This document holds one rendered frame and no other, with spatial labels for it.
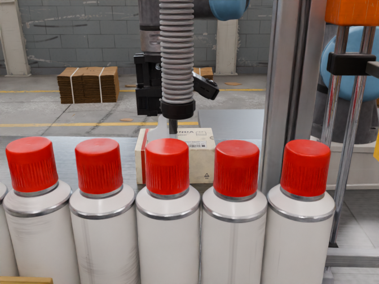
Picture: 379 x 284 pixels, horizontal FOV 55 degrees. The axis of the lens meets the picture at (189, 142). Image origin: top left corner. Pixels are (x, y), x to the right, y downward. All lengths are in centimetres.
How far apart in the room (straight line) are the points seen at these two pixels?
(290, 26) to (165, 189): 21
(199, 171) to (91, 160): 48
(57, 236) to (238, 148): 16
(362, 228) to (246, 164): 44
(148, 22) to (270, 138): 36
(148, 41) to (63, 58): 538
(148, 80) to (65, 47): 531
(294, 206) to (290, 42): 17
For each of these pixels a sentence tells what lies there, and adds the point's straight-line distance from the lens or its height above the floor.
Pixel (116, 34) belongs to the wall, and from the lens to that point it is 581.
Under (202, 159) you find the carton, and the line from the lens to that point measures 72.
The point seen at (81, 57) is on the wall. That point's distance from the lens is 597.
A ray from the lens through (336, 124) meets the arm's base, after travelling 75.
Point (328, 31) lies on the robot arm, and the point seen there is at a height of 113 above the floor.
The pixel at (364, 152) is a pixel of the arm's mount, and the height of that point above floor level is 91.
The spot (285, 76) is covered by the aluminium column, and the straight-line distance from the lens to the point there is 39.
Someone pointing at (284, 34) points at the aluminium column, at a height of 115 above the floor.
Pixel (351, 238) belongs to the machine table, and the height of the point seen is 83.
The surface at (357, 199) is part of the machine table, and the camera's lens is 76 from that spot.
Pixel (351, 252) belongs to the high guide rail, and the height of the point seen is 96.
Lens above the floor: 119
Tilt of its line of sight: 22 degrees down
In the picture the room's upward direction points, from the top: straight up
